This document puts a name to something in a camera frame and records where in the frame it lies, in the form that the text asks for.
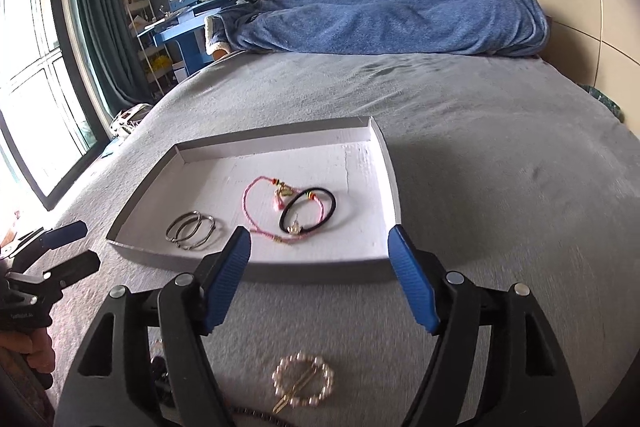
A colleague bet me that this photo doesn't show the silver bangle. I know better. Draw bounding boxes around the silver bangle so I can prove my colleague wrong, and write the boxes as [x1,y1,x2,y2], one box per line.
[165,210,203,244]
[168,210,217,251]

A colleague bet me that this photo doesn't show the black hair tie with pearl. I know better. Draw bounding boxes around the black hair tie with pearl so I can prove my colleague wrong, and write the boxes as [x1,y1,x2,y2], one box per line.
[278,185,338,237]

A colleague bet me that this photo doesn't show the round pearl hair clip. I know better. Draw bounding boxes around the round pearl hair clip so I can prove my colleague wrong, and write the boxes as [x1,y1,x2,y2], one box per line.
[271,351,335,414]

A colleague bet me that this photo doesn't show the dark red bead bracelet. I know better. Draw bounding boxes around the dark red bead bracelet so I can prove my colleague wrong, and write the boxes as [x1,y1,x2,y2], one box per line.
[224,404,302,427]

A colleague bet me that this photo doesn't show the person's left hand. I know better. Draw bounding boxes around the person's left hand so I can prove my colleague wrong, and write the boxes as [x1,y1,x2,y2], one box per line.
[0,329,55,374]

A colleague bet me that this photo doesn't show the silver bangle in tray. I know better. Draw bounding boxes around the silver bangle in tray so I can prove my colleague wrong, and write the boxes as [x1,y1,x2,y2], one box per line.
[165,210,203,244]

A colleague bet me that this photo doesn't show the grey cardboard tray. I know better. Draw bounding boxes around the grey cardboard tray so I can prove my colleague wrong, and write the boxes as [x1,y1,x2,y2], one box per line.
[106,117,401,284]

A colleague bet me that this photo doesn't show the window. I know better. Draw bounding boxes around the window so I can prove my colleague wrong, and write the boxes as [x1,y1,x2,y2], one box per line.
[1,0,108,210]

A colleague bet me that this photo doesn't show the grey bed cover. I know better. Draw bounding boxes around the grey bed cover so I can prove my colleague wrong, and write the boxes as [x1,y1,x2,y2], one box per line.
[50,53,639,426]

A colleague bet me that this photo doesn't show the white shoes on floor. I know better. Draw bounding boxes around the white shoes on floor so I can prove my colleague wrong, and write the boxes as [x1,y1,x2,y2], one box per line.
[110,103,153,139]

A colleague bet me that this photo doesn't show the white shelf rack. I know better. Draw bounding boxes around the white shelf rack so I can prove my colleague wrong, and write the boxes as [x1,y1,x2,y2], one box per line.
[124,0,175,100]

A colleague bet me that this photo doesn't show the green curtain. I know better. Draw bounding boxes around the green curtain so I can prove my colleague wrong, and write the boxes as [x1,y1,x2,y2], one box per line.
[70,0,152,116]

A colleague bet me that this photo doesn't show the blue blanket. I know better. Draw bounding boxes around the blue blanket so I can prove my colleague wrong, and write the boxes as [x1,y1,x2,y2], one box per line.
[205,0,549,57]

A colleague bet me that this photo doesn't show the blue desk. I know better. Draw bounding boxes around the blue desk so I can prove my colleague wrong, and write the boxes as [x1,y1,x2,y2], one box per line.
[153,0,248,76]

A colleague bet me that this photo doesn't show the pink string bracelet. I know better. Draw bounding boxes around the pink string bracelet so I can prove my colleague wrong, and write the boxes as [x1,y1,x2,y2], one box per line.
[242,174,327,244]

